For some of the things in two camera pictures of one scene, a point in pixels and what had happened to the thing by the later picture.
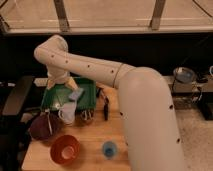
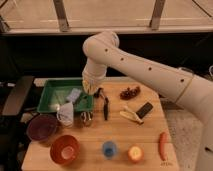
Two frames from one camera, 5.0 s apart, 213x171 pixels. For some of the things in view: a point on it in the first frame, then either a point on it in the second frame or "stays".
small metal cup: (87, 116) stays
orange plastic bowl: (65, 149) stays
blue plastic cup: (109, 149) stays
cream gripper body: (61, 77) to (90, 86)
